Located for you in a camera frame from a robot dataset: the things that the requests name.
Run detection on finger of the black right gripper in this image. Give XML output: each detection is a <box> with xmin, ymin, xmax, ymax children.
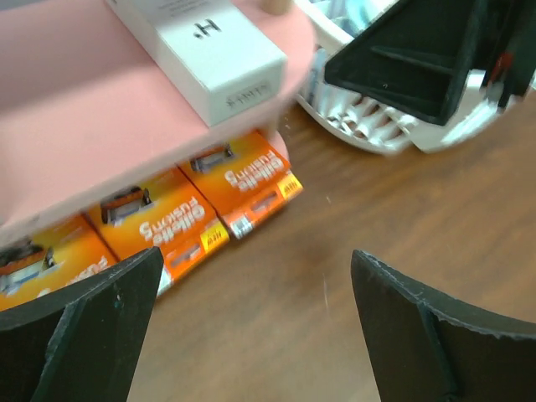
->
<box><xmin>324</xmin><ymin>0</ymin><xmax>488</xmax><ymax>126</ymax></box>

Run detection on pink three-tier wooden shelf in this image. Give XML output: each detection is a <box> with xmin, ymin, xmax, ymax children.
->
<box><xmin>1</xmin><ymin>1</ymin><xmax>315</xmax><ymax>244</ymax></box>

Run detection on orange Gillette razor box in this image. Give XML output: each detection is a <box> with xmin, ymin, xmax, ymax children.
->
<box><xmin>0</xmin><ymin>214</ymin><xmax>118</xmax><ymax>311</ymax></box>
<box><xmin>85</xmin><ymin>167</ymin><xmax>229</xmax><ymax>295</ymax></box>
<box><xmin>178</xmin><ymin>131</ymin><xmax>303</xmax><ymax>239</ymax></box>

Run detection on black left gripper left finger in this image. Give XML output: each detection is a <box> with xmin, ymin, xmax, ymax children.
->
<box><xmin>1</xmin><ymin>247</ymin><xmax>163</xmax><ymax>402</ymax></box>

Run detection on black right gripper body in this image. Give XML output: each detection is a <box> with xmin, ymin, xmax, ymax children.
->
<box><xmin>482</xmin><ymin>1</ymin><xmax>535</xmax><ymax>107</ymax></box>

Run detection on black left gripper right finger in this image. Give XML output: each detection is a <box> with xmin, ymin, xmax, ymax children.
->
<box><xmin>351</xmin><ymin>250</ymin><xmax>535</xmax><ymax>401</ymax></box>

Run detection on grey white razor box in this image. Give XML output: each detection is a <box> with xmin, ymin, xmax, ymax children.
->
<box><xmin>109</xmin><ymin>0</ymin><xmax>287</xmax><ymax>126</ymax></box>

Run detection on white plastic basket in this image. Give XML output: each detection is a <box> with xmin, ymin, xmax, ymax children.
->
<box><xmin>297</xmin><ymin>1</ymin><xmax>500</xmax><ymax>155</ymax></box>

